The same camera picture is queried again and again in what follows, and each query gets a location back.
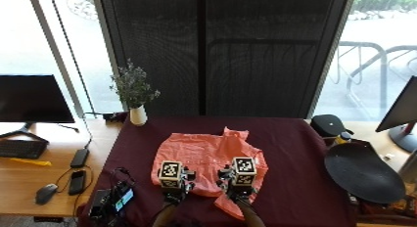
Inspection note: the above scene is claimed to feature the green flower bunch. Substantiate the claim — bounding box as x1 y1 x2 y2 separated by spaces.
108 59 161 110

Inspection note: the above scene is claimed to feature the black zipped case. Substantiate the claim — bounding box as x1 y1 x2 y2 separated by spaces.
310 113 355 138

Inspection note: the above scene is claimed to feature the black monitor with V-shaped stand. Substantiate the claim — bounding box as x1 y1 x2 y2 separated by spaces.
0 73 81 144

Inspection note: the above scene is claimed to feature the person's right hand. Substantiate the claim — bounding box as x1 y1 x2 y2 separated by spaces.
216 166 261 203

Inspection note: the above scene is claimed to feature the black recording device with screen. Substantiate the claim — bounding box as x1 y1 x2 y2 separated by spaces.
88 180 136 221

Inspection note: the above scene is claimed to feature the dark mesh window blind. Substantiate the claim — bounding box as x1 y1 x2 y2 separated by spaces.
93 0 351 119

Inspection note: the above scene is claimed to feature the pink shirt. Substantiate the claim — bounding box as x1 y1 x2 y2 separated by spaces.
149 126 269 221

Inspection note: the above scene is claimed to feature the white vase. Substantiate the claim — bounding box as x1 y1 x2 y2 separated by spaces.
129 104 149 127

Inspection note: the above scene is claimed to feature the white marker cube glove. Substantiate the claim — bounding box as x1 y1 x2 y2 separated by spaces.
157 159 184 189
230 157 258 187

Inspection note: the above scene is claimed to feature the wooden desk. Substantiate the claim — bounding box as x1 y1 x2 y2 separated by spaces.
0 118 125 218

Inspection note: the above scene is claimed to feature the black round chair seat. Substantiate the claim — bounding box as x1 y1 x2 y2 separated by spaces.
323 139 407 204

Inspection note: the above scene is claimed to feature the black cable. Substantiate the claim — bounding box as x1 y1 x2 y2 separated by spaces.
54 118 94 218

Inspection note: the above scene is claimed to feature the maroon tablecloth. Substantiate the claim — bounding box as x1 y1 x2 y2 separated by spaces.
77 114 359 227

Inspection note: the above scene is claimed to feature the black monitor with round stand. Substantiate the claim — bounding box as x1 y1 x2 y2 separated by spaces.
374 75 417 154

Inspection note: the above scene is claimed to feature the white marker cube left glove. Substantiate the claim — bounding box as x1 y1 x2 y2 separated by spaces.
157 159 184 189

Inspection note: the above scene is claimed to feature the black keyboard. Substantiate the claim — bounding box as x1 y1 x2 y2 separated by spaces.
0 139 49 160

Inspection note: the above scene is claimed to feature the white marker cube right glove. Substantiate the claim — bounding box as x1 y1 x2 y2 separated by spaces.
230 157 258 187

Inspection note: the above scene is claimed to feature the black smartphone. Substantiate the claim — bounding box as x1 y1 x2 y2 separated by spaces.
68 169 88 196

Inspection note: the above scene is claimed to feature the person's left hand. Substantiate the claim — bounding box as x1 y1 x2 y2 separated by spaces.
160 166 198 204

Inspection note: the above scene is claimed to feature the metal bicycle rack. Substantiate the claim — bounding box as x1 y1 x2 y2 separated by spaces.
327 40 417 120

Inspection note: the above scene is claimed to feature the grey computer mouse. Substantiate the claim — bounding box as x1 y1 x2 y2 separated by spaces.
33 183 60 205

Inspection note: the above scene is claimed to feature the yellow flat strip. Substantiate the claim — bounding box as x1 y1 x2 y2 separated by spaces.
9 157 53 167

